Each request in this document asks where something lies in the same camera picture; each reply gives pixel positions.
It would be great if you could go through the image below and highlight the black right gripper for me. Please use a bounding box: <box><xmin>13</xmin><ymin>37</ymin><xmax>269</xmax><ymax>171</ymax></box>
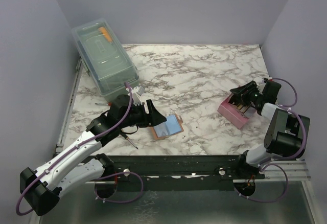
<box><xmin>230</xmin><ymin>81</ymin><xmax>264</xmax><ymax>107</ymax></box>

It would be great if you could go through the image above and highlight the yellow black handled screwdriver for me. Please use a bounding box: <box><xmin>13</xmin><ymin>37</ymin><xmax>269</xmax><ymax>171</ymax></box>
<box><xmin>120</xmin><ymin>131</ymin><xmax>138</xmax><ymax>149</ymax></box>

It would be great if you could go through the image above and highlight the pink plastic card tray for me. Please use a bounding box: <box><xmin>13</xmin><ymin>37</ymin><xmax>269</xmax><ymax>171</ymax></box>
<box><xmin>217</xmin><ymin>94</ymin><xmax>255</xmax><ymax>129</ymax></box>

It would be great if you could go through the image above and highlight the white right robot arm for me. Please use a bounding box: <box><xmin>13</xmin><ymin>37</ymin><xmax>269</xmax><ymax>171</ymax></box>
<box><xmin>230</xmin><ymin>78</ymin><xmax>311</xmax><ymax>179</ymax></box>

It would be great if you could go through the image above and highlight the grey credit card stack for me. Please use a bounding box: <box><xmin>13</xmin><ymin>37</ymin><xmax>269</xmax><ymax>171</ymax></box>
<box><xmin>228</xmin><ymin>94</ymin><xmax>252</xmax><ymax>118</ymax></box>

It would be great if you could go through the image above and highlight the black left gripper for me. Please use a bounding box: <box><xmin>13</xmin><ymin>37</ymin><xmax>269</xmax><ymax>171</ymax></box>
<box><xmin>119</xmin><ymin>100</ymin><xmax>167</xmax><ymax>129</ymax></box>

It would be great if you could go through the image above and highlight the orange tool inside box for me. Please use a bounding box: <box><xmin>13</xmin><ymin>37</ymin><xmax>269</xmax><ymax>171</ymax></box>
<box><xmin>99</xmin><ymin>27</ymin><xmax>113</xmax><ymax>42</ymax></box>

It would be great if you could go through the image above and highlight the clear green plastic storage box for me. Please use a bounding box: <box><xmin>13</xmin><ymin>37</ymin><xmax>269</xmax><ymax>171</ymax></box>
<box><xmin>72</xmin><ymin>18</ymin><xmax>139</xmax><ymax>102</ymax></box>

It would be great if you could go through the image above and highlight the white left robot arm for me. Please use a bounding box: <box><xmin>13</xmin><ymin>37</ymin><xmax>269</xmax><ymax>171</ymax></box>
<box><xmin>19</xmin><ymin>95</ymin><xmax>166</xmax><ymax>216</ymax></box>

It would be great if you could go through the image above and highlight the blue red handled screwdriver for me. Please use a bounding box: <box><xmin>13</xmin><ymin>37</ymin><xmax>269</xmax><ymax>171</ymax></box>
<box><xmin>95</xmin><ymin>103</ymin><xmax>111</xmax><ymax>106</ymax></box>

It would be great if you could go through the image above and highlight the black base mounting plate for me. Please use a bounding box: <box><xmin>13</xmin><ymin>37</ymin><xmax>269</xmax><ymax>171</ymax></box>
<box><xmin>84</xmin><ymin>153</ymin><xmax>259</xmax><ymax>192</ymax></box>

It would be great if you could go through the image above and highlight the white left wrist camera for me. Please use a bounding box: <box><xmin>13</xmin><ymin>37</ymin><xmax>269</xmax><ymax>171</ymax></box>
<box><xmin>131</xmin><ymin>85</ymin><xmax>145</xmax><ymax>106</ymax></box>

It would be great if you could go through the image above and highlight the tan leather card holder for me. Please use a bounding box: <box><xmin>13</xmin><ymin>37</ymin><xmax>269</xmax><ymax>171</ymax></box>
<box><xmin>150</xmin><ymin>114</ymin><xmax>184</xmax><ymax>140</ymax></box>

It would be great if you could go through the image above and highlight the aluminium front rail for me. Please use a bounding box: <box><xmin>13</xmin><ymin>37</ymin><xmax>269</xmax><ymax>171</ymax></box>
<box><xmin>56</xmin><ymin>162</ymin><xmax>311</xmax><ymax>185</ymax></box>

